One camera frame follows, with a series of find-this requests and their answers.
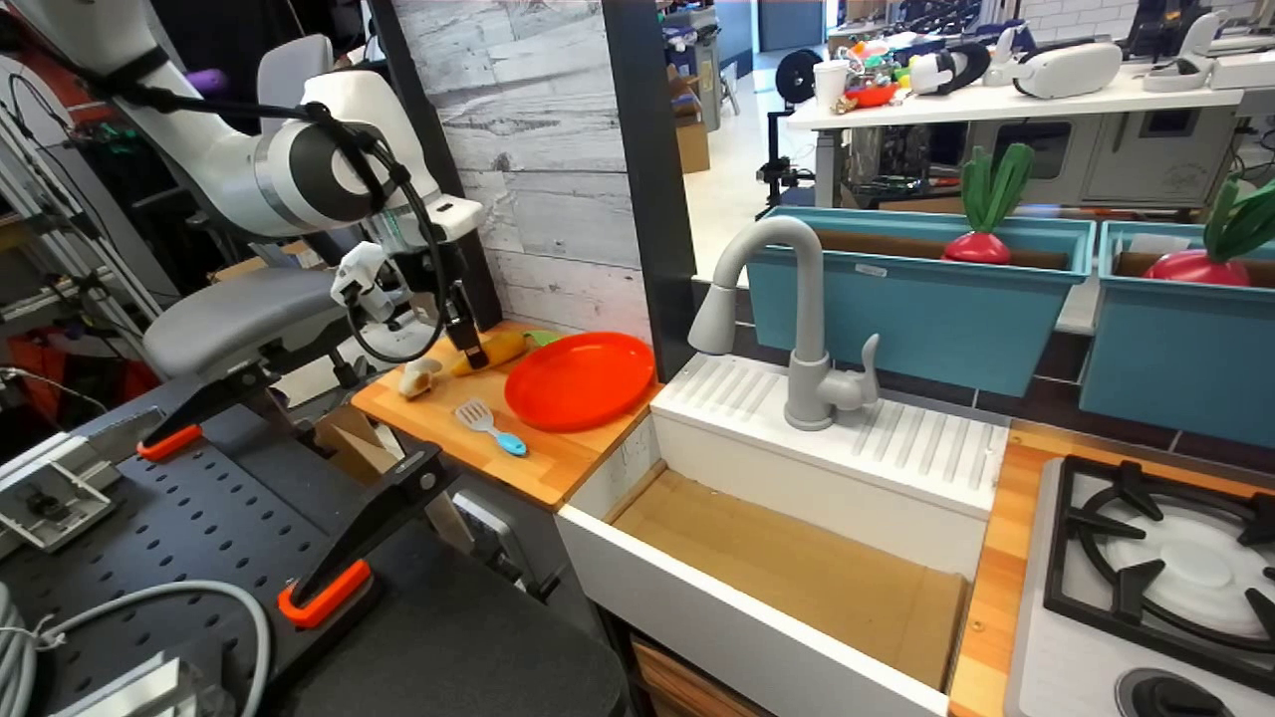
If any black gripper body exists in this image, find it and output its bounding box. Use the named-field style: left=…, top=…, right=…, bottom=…
left=413, top=226, right=474, bottom=326

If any white garlic plushie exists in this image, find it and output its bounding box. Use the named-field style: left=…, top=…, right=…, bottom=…
left=393, top=353, right=452, bottom=405

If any orange round plate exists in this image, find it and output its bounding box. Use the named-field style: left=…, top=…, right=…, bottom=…
left=504, top=329, right=660, bottom=438

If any red radish plushie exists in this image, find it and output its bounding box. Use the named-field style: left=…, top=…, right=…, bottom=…
left=942, top=139, right=1039, bottom=267
left=1145, top=175, right=1275, bottom=292

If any wooden cutting board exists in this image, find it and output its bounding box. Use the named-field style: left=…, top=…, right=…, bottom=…
left=352, top=317, right=664, bottom=512

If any grey wood backdrop panel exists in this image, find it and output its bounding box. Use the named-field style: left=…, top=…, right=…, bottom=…
left=372, top=0, right=656, bottom=346

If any grey padded seat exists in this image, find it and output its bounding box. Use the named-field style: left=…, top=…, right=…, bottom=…
left=138, top=269, right=352, bottom=385

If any grey toy faucet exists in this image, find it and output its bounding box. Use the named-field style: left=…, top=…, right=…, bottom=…
left=686, top=211, right=885, bottom=434

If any white toy sink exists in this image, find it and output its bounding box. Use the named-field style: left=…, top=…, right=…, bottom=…
left=555, top=352, right=1012, bottom=717

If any blue planter bin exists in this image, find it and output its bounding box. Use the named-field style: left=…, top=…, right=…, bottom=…
left=1077, top=216, right=1275, bottom=453
left=747, top=204, right=1099, bottom=403

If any white background table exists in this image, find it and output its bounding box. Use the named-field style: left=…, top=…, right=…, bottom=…
left=801, top=64, right=1275, bottom=211

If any white VR headset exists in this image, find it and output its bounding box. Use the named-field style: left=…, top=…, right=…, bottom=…
left=1012, top=34, right=1129, bottom=105

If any toy gas stove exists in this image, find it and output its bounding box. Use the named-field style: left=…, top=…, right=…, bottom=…
left=1006, top=453, right=1275, bottom=717

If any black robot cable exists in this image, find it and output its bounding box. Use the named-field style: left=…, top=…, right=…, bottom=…
left=294, top=105, right=457, bottom=365

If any toy fork blue handle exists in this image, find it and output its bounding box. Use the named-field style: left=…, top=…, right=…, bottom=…
left=454, top=398, right=534, bottom=463

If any black clamp orange handle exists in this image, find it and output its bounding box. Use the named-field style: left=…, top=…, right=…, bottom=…
left=274, top=447, right=452, bottom=637
left=134, top=369, right=270, bottom=465

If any black vertical post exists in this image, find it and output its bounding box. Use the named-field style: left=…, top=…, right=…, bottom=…
left=597, top=0, right=705, bottom=385

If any light grey cable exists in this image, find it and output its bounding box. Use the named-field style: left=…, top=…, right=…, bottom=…
left=0, top=576, right=279, bottom=717

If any metal bracket plate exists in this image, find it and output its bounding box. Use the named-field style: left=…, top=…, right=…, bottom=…
left=0, top=453, right=121, bottom=557

